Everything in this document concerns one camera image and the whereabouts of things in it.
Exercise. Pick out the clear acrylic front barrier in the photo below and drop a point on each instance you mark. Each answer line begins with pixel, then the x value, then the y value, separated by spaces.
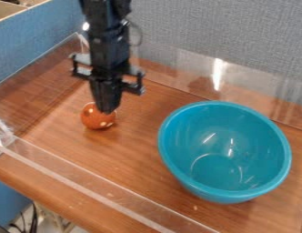
pixel 129 210

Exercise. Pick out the clear acrylic back barrier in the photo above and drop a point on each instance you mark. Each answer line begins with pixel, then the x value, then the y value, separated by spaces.
pixel 212 77

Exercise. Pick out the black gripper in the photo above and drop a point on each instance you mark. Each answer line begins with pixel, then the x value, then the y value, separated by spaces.
pixel 106 67

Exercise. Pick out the blue plastic bowl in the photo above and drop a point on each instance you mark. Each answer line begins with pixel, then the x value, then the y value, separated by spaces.
pixel 225 151

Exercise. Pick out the blue partition with wooden shelf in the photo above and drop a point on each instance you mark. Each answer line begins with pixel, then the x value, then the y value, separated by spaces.
pixel 34 31

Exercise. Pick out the clear acrylic barrier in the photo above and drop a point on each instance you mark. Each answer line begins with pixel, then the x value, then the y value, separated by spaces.
pixel 129 210
pixel 212 77

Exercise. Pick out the red white-spotted toy mushroom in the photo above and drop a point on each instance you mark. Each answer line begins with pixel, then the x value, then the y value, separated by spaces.
pixel 96 119

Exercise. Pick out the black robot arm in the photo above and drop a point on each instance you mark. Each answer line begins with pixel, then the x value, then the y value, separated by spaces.
pixel 106 17

